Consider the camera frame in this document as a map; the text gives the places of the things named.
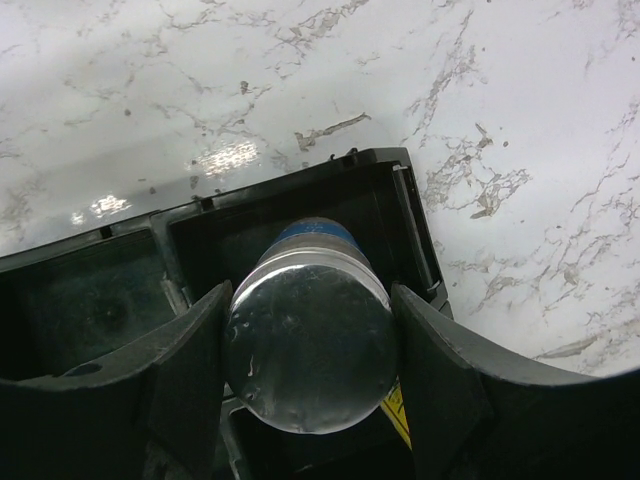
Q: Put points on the silver-lid salt jar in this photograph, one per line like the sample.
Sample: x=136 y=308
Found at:
x=310 y=344

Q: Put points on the black six-compartment plastic tray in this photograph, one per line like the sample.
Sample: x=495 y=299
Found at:
x=78 y=299

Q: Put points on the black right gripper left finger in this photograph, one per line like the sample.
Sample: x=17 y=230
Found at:
x=148 y=410

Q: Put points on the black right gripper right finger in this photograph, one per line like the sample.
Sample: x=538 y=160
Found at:
x=477 y=410

